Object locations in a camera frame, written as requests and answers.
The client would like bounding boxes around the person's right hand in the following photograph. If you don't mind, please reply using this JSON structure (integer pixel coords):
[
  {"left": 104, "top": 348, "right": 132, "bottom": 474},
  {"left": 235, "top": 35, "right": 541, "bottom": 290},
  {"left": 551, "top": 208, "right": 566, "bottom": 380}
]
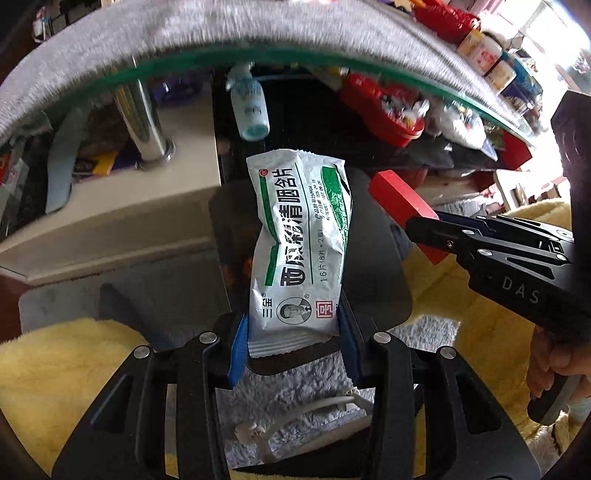
[{"left": 526, "top": 326, "right": 591, "bottom": 401}]

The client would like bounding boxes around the red block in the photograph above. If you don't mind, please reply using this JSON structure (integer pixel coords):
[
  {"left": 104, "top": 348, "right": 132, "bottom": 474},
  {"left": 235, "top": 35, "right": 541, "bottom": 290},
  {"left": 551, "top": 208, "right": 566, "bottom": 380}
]
[{"left": 369, "top": 170, "right": 447, "bottom": 265}]

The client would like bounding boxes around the yellow fluffy blanket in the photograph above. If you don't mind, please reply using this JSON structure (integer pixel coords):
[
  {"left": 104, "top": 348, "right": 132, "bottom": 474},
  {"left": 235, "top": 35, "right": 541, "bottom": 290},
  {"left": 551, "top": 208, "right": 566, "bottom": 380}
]
[{"left": 0, "top": 197, "right": 576, "bottom": 480}]

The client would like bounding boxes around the grey woven table cloth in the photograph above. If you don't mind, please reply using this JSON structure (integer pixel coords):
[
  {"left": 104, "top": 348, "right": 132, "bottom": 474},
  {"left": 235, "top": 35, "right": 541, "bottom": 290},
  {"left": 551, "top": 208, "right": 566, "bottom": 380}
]
[{"left": 1, "top": 1, "right": 533, "bottom": 141}]

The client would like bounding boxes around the blue cookie tin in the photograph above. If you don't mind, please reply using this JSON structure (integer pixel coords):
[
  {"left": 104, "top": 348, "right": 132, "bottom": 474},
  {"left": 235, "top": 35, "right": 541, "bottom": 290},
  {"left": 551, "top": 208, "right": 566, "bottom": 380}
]
[{"left": 501, "top": 52, "right": 543, "bottom": 109}]

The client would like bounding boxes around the chrome table leg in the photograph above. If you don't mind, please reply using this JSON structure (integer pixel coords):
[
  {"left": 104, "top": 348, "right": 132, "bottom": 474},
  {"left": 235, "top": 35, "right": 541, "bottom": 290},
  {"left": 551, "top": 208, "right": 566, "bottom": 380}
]
[{"left": 114, "top": 80, "right": 175, "bottom": 170}]

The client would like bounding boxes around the cream lotion bottle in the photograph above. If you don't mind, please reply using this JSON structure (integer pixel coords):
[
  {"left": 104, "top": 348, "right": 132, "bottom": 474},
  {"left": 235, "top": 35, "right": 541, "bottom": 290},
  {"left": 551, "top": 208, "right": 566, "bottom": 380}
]
[{"left": 485, "top": 60, "right": 516, "bottom": 94}]

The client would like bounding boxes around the blue spray bottle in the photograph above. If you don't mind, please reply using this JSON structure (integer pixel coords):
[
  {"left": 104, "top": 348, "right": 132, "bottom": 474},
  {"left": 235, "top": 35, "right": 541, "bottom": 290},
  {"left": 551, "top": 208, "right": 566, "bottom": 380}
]
[{"left": 226, "top": 63, "right": 270, "bottom": 142}]

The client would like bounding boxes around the red lattice basket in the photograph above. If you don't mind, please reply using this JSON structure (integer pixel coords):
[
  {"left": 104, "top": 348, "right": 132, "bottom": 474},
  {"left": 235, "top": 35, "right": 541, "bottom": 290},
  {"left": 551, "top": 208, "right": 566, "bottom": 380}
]
[{"left": 413, "top": 0, "right": 481, "bottom": 45}]

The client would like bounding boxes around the white green medicine packet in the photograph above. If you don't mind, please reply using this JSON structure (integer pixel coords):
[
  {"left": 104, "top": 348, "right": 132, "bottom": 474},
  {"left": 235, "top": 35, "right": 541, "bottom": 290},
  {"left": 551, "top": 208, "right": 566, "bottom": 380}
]
[{"left": 246, "top": 149, "right": 352, "bottom": 358}]

